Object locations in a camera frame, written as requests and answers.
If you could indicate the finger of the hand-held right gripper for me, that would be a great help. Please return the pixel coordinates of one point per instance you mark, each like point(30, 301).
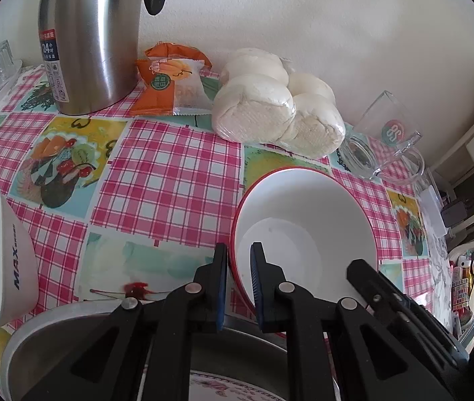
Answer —
point(387, 296)

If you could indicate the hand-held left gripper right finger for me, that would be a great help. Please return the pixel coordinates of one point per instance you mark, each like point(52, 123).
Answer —
point(257, 288)

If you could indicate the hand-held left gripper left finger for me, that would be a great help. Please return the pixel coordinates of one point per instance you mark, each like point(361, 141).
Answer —
point(222, 292)

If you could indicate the pink floral round plate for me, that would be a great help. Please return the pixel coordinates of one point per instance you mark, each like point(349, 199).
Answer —
point(237, 386)

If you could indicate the strawberry print bowl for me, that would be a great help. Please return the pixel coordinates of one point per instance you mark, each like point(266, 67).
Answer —
point(303, 200)

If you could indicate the round metal basin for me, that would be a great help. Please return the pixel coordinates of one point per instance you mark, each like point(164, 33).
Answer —
point(53, 342)

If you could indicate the colourful snack tube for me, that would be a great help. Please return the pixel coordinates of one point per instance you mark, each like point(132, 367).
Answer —
point(460, 292)

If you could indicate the black charger adapter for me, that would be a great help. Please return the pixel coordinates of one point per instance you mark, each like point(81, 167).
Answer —
point(454, 213)

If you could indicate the pink checked tablecloth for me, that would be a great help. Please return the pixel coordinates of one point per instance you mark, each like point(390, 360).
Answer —
point(166, 167)

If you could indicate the clear glass mug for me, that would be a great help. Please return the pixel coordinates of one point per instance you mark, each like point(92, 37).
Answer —
point(383, 133)

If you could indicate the bag of steamed buns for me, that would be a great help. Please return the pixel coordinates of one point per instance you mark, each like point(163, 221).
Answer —
point(270, 104)

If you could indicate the orange snack packet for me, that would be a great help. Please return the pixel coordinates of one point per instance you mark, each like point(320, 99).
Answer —
point(178, 52)
point(170, 87)

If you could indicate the stainless steel thermos jug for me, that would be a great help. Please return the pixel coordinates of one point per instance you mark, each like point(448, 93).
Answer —
point(90, 41)

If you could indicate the clear glass tumbler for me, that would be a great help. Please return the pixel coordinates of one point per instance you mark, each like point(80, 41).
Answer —
point(1, 58)

